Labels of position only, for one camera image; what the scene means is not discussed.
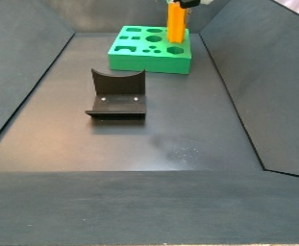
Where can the orange star-shaped prism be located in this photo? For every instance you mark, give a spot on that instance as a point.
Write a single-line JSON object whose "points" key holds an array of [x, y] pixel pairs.
{"points": [[175, 22]]}

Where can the black curved holder stand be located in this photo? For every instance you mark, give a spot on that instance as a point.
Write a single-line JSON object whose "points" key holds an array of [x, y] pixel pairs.
{"points": [[119, 95]]}

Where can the green shape-sorting board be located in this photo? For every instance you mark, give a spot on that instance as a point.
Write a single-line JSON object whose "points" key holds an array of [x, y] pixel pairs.
{"points": [[142, 48]]}

